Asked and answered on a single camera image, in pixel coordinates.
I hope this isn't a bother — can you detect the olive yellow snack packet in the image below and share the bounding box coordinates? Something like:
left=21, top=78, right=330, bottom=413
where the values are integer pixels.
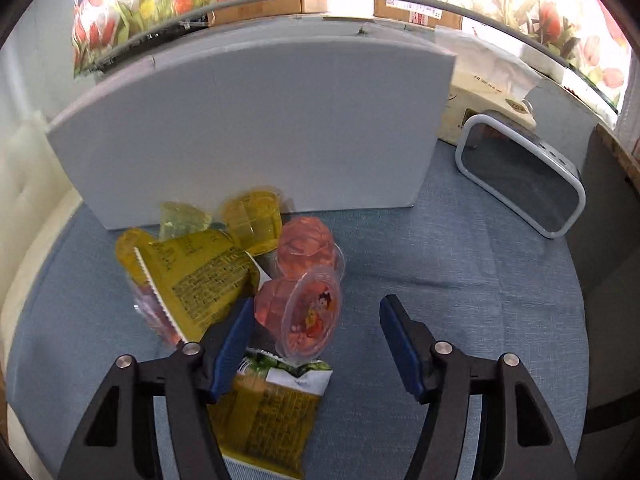
left=208, top=372, right=324, bottom=479

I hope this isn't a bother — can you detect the green snack bag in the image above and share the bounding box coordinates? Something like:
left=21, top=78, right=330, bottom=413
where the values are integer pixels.
left=238, top=349, right=333, bottom=396

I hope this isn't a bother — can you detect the red jelly cup printed lid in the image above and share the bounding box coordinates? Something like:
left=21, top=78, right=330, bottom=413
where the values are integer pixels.
left=254, top=266, right=343, bottom=364

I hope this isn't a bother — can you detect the pale green jelly cup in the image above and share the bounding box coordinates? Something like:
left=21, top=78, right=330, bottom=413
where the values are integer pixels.
left=158, top=202, right=213, bottom=240

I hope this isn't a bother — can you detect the orange jelly cup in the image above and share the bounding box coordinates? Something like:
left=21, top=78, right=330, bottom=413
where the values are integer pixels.
left=220, top=188, right=282, bottom=256

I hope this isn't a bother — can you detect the pink jelly cup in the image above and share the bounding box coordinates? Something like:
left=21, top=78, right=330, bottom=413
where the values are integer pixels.
left=276, top=216, right=346, bottom=281

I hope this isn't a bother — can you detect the cream leather sofa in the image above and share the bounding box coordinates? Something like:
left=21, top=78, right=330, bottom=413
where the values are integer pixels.
left=0, top=109, right=84, bottom=480

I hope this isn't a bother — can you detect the grey framed speaker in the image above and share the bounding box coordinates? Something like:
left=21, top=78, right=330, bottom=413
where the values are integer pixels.
left=454, top=110, right=587, bottom=240

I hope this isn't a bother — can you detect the wooden side shelf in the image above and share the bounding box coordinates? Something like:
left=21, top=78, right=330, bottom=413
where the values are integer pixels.
left=594, top=124, right=640, bottom=192

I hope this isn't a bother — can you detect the cream tissue box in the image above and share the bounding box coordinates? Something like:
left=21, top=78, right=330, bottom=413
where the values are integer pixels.
left=435, top=27, right=540, bottom=145

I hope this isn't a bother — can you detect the white storage box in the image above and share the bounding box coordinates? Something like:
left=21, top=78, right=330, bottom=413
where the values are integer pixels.
left=49, top=18, right=456, bottom=230

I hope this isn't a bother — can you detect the cardboard box on sill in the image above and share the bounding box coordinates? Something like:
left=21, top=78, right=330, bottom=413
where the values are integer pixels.
left=373, top=0, right=463, bottom=29

